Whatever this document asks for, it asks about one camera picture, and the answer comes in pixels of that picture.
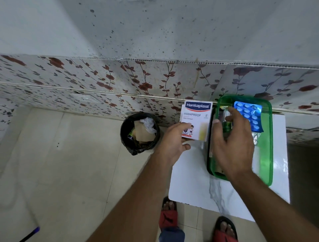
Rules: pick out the person's left hand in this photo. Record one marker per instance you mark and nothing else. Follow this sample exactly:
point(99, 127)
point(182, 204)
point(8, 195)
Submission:
point(170, 144)

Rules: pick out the white gauze roll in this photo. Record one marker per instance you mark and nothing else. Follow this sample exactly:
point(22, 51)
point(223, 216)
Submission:
point(256, 159)

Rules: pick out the person's left forearm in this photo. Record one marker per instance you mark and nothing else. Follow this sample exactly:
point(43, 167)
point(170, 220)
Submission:
point(134, 209)

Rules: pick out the red left sandal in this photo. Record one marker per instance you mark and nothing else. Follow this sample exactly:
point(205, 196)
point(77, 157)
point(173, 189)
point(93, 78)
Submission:
point(168, 218)

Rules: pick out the red sandal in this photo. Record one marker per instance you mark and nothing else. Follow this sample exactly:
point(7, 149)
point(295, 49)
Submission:
point(168, 218)
point(224, 235)

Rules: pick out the person's right forearm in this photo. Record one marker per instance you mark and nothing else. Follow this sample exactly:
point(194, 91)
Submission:
point(274, 212)

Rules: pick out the silver blister pack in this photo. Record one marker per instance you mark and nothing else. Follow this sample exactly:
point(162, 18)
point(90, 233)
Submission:
point(256, 138)

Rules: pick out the person's right hand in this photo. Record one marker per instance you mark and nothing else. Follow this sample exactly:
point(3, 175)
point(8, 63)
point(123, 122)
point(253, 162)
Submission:
point(236, 149)

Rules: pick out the large blue blister pack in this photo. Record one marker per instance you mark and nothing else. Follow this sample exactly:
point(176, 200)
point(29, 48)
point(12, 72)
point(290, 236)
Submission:
point(251, 114)

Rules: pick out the brown cardboard sheet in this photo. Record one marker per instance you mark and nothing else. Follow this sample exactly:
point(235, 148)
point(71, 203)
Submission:
point(144, 133)

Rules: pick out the black stick blue tip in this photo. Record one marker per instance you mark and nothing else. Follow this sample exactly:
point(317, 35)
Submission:
point(28, 234)

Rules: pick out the green plastic basket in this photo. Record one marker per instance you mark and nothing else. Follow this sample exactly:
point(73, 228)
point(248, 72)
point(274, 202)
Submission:
point(265, 149)

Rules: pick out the crumpled white plastic bag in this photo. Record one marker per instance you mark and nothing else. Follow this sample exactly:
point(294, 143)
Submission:
point(149, 124)

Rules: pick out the person's left leg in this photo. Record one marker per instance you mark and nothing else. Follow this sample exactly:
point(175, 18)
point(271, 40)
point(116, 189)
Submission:
point(172, 235)

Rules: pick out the red right sandal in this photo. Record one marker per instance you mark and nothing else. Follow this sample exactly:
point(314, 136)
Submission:
point(224, 235)

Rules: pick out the green can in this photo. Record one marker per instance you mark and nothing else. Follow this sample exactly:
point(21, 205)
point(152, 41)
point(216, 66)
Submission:
point(130, 135)

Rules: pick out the white plaster box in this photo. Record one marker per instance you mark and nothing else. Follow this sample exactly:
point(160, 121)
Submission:
point(197, 117)

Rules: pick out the black trash bin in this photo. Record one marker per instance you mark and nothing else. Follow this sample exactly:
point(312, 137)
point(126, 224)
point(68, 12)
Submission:
point(124, 139)

